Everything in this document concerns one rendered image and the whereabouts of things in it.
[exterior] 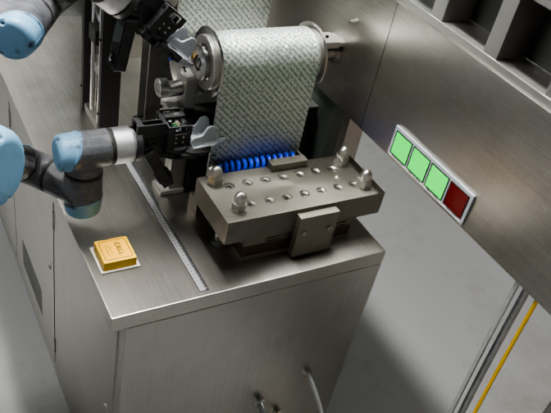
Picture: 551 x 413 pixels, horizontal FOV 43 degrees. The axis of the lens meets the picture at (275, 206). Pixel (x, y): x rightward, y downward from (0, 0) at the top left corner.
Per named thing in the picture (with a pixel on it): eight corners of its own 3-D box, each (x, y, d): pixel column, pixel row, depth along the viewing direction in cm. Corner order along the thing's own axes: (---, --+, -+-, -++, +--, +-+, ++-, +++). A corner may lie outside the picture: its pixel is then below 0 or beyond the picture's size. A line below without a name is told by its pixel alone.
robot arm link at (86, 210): (65, 188, 153) (65, 147, 146) (109, 208, 150) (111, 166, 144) (42, 206, 146) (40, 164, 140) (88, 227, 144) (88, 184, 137)
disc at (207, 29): (188, 76, 156) (196, 13, 147) (190, 75, 156) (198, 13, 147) (216, 111, 147) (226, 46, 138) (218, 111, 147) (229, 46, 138)
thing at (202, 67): (206, 83, 144) (191, 79, 150) (215, 82, 145) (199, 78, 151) (204, 45, 142) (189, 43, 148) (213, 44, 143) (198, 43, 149)
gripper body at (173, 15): (189, 23, 137) (147, -14, 128) (161, 56, 139) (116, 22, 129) (175, 6, 142) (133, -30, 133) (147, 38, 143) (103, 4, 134)
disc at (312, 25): (285, 68, 168) (298, 9, 159) (287, 67, 168) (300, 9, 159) (316, 99, 159) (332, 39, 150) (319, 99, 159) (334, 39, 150)
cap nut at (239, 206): (226, 205, 146) (229, 188, 143) (242, 202, 148) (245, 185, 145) (234, 216, 144) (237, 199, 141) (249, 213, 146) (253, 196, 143)
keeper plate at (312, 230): (287, 251, 157) (297, 213, 150) (324, 242, 161) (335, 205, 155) (292, 258, 155) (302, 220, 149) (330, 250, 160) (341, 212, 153)
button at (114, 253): (93, 250, 147) (93, 241, 146) (125, 243, 151) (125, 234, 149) (103, 272, 143) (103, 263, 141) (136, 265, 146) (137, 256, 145)
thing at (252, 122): (207, 166, 157) (217, 94, 146) (296, 153, 169) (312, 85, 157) (207, 168, 157) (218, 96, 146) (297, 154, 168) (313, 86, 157)
